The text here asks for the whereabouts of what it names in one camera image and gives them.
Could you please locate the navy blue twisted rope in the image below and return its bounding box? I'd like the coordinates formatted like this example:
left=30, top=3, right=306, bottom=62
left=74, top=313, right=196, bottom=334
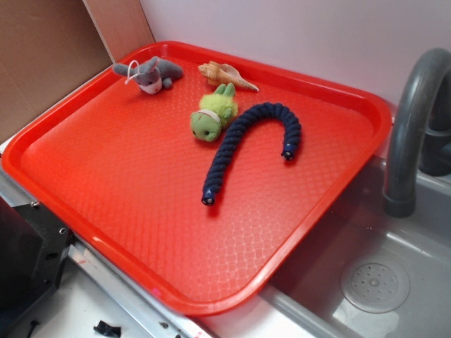
left=201, top=101, right=302, bottom=206

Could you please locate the green plush turtle toy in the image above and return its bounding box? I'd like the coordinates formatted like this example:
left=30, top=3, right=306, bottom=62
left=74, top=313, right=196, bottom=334
left=190, top=83, right=238, bottom=142

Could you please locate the grey plastic sink basin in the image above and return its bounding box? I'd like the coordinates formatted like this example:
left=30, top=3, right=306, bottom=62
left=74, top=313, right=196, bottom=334
left=197, top=101, right=451, bottom=338

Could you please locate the grey plastic faucet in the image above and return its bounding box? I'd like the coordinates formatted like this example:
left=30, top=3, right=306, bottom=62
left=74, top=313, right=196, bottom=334
left=383, top=48, right=450, bottom=218

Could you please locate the round grey sink drain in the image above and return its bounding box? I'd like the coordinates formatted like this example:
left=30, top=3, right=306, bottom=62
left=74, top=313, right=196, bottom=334
left=340, top=256, right=410, bottom=314

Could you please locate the grey plush donkey toy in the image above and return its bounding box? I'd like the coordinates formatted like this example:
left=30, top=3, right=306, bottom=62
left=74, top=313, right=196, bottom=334
left=112, top=56, right=184, bottom=95

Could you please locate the red plastic tray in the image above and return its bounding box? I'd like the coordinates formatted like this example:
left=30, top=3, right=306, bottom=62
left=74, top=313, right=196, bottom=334
left=1, top=42, right=392, bottom=316

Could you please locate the tan spiral seashell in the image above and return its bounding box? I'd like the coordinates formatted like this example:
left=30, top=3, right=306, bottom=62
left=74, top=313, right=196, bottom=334
left=197, top=61, right=259, bottom=92

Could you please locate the brown cardboard panel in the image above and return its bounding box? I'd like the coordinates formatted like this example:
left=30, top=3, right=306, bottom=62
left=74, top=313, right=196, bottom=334
left=1, top=1, right=154, bottom=142

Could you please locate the black tape scrap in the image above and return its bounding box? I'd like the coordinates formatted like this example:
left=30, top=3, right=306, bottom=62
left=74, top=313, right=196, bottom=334
left=93, top=320, right=122, bottom=338

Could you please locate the silver metal rail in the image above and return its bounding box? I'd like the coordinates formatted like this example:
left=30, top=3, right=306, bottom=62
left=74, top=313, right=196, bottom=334
left=1, top=174, right=209, bottom=337

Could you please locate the black metal mount block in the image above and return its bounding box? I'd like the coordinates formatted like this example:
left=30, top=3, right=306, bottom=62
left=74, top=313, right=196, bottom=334
left=1, top=200, right=72, bottom=336

